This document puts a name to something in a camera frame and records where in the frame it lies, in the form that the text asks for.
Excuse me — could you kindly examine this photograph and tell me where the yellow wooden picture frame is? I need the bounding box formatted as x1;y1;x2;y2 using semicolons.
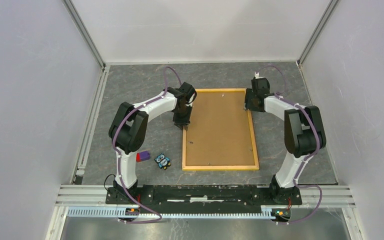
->
182;88;260;172

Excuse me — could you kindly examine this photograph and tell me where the aluminium corner post left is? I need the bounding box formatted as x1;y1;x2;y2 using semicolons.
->
62;0;106;69

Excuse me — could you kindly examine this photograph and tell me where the red purple block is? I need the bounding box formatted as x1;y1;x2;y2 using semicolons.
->
136;150;151;163

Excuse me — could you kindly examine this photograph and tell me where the brown cardboard backing board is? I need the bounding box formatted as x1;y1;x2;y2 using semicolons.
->
185;91;256;167

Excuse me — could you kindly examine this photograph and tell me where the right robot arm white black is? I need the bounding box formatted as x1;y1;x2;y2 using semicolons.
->
244;76;327;205

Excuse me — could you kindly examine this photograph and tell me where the blue owl figure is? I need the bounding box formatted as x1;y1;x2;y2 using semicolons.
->
154;153;171;170

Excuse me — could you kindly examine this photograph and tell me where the aluminium frame rail front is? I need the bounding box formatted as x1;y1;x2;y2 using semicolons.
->
45;185;366;240

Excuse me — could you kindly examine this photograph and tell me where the aluminium corner post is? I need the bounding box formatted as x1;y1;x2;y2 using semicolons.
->
62;0;106;69
296;0;340;68

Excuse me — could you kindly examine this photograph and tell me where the aluminium corner post right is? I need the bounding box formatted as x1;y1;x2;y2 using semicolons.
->
296;0;340;68

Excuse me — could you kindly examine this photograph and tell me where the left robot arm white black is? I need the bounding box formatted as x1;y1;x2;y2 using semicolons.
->
108;82;198;204

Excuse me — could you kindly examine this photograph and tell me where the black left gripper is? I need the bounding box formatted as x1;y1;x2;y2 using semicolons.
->
173;104;193;131

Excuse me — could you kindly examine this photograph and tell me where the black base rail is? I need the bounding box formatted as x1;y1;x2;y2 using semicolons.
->
105;184;303;214

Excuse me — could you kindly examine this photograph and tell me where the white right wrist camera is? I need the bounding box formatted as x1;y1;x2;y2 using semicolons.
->
253;71;265;80

